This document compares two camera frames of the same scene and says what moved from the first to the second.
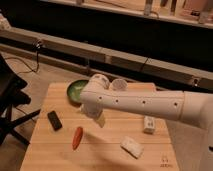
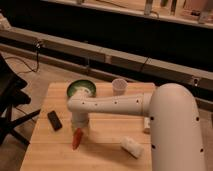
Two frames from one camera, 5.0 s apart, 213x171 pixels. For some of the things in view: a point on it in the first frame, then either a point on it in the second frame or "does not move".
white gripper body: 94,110 -> 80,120
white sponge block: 133,148 does not move
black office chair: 12,96 does not move
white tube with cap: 149,124 does not move
